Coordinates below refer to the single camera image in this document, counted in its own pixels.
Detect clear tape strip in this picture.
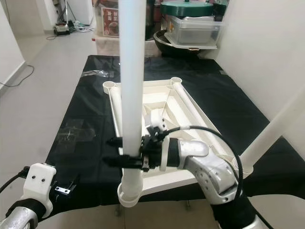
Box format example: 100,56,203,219
83,69,110,78

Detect black wok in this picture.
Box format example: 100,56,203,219
153,30,208,59

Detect black plastic bag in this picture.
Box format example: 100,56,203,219
145,4,165,39

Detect beige cloth covered bench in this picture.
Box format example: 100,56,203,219
95,37,160,57

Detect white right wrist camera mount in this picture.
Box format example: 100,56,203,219
145,110,172,170

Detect red printed cardboard box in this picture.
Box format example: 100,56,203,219
100,6,120,38

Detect clear tape patch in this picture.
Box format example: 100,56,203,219
60,119,93,144

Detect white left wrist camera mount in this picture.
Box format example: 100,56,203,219
21,163,57,218

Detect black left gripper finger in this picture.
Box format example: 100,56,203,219
53,174,81,196

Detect green pot lid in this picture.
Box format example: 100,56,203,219
161,0,215,19

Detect black tablecloth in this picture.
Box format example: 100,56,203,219
41,55,305,220

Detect clear plastic storage box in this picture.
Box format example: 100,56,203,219
169,14,224,48

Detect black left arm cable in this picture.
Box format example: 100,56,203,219
0,167,29,194

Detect black room cable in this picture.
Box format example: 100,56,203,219
0,64,35,89

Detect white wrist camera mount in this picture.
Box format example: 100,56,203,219
21,163,57,218
145,110,172,170

